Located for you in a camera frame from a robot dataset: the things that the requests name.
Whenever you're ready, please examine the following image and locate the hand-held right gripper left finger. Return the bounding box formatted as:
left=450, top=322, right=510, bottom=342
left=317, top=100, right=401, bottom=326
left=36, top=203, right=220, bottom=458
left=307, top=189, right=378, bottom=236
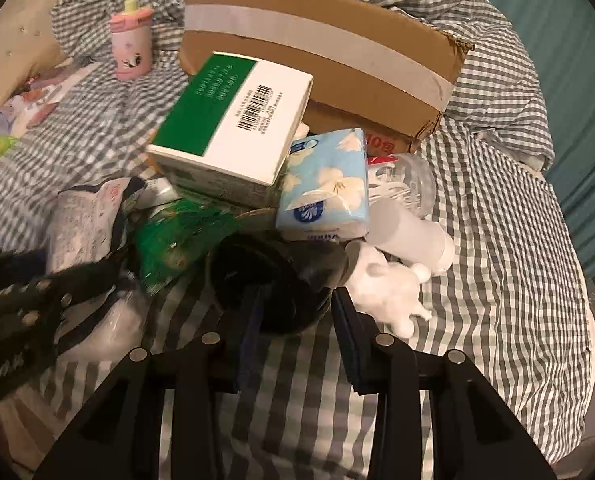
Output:
left=33, top=282, right=265, bottom=480

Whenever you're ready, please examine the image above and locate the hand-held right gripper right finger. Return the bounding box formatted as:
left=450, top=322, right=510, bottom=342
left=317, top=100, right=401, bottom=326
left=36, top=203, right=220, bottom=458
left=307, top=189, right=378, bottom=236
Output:
left=333, top=287, right=561, bottom=480

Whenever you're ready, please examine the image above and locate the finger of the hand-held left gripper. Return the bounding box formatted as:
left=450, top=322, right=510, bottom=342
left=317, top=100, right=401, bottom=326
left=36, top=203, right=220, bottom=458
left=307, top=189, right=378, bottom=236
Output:
left=40, top=252, right=130, bottom=311

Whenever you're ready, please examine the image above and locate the black round bowl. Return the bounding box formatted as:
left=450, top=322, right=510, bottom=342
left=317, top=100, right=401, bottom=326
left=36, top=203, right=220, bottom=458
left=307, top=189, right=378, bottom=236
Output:
left=208, top=232, right=351, bottom=335

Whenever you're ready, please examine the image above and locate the white printed packet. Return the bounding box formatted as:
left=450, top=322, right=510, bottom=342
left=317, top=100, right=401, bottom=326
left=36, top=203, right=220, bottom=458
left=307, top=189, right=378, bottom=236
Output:
left=46, top=176, right=147, bottom=273

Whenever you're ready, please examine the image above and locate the brown cardboard box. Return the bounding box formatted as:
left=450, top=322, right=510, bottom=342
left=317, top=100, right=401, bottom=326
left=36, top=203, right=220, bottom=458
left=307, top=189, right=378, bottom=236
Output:
left=178, top=0, right=476, bottom=155

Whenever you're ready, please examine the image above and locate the white plastic bag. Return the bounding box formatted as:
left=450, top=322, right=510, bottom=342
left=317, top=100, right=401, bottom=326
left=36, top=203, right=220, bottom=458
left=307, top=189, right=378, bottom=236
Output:
left=74, top=285, right=149, bottom=358

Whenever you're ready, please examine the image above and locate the white plush toy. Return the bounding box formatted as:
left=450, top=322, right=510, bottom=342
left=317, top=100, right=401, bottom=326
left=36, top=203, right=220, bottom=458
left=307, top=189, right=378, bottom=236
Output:
left=345, top=244, right=434, bottom=337

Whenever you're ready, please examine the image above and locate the green snack packet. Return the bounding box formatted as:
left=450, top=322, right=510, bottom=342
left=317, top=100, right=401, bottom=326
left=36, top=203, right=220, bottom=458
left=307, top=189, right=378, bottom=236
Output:
left=136, top=199, right=239, bottom=295

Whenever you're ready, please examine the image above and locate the grey checked blanket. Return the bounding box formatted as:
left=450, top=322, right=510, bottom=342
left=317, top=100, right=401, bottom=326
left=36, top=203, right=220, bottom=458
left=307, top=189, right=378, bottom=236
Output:
left=0, top=0, right=595, bottom=480

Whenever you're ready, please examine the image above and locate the blue floral tissue pack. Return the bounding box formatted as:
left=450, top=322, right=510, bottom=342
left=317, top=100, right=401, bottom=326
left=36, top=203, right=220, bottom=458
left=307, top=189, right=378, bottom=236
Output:
left=276, top=128, right=371, bottom=246

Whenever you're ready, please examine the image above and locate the green and white carton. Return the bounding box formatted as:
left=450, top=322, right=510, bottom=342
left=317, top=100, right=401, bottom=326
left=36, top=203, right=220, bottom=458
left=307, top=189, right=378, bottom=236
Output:
left=146, top=51, right=314, bottom=209

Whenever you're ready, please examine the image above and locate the beige tufted headboard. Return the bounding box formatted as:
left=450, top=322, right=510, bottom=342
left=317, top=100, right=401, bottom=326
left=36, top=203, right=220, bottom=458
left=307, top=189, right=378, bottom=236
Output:
left=0, top=0, right=94, bottom=136

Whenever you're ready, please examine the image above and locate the pink panda sippy cup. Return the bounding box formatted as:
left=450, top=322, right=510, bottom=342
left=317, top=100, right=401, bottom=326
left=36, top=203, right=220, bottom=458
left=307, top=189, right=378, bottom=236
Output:
left=109, top=0, right=154, bottom=81

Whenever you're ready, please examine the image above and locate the grey checked pillow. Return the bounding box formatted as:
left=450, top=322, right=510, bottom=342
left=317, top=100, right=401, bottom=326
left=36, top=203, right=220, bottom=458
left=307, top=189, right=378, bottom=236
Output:
left=392, top=0, right=554, bottom=173

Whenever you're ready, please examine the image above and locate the teal curtain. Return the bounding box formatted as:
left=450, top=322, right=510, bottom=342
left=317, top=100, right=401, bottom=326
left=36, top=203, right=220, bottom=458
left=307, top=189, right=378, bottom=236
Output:
left=482, top=0, right=595, bottom=283

